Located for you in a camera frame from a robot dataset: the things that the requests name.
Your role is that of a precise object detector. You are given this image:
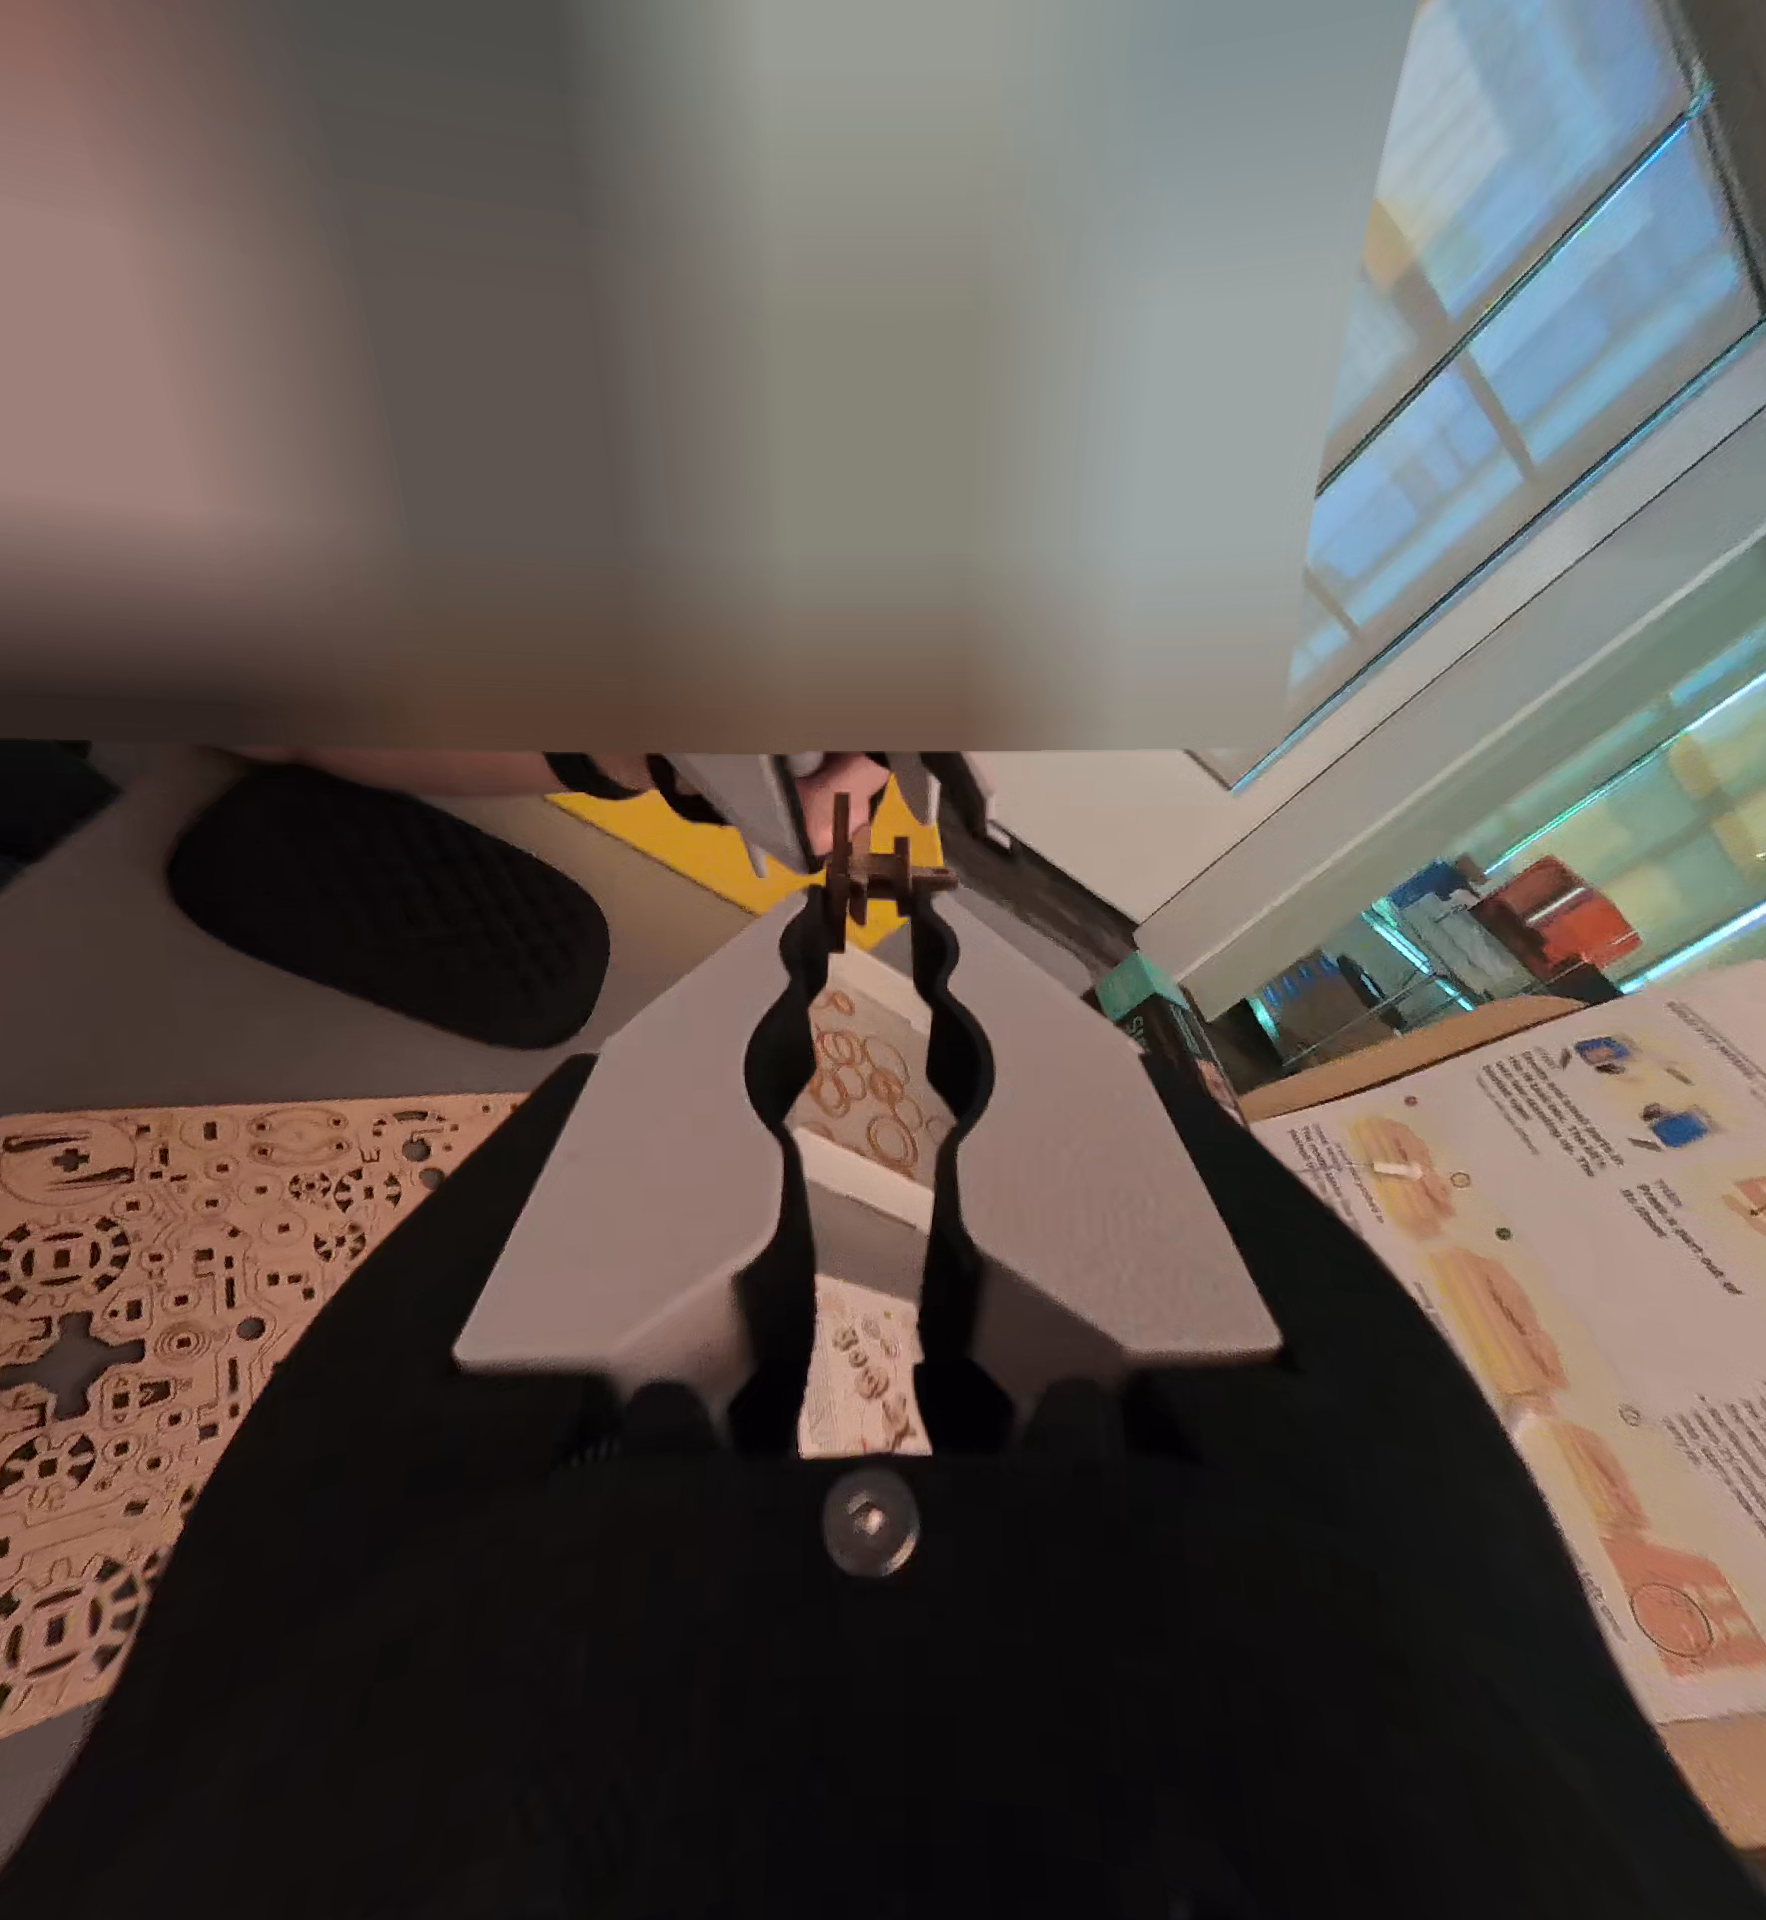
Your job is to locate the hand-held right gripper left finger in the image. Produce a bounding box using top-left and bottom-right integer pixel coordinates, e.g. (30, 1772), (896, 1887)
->
(452, 899), (828, 1454)

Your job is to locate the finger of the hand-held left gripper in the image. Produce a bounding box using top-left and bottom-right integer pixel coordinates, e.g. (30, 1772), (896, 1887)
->
(663, 750), (828, 878)
(881, 750), (993, 890)

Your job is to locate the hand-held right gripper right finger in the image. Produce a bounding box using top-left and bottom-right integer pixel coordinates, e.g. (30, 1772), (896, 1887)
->
(903, 899), (1286, 1456)

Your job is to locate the small dark wooden model part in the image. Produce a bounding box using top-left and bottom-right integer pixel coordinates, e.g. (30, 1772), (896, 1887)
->
(810, 794), (963, 954)

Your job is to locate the laser-cut wooden parts sheet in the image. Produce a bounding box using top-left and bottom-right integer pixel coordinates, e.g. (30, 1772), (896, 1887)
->
(0, 1093), (531, 1766)

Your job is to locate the person's left hand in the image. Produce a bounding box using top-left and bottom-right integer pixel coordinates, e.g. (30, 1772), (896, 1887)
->
(792, 750), (891, 821)

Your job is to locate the yellow paper sheet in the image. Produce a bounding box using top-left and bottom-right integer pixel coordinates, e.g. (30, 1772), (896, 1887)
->
(545, 780), (928, 954)

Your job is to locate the dark green box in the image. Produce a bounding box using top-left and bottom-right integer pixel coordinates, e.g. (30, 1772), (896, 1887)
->
(1093, 959), (1246, 1121)

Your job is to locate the black textured wrist rest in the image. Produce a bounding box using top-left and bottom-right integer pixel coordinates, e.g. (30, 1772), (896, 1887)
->
(166, 770), (611, 1052)

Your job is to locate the printed instruction sheet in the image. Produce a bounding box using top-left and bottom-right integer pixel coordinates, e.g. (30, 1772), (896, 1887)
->
(1246, 950), (1766, 1728)

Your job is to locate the orange box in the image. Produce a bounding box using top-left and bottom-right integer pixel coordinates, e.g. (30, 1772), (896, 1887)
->
(1468, 856), (1645, 979)

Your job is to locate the dark cloth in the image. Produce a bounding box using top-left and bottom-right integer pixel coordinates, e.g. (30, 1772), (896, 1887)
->
(0, 739), (126, 950)

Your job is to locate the glass display cabinet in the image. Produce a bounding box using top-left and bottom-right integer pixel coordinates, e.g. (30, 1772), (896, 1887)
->
(1129, 0), (1766, 1083)

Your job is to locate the wooden sheet with ring cutouts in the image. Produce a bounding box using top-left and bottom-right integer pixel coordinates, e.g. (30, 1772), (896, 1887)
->
(799, 947), (959, 1203)

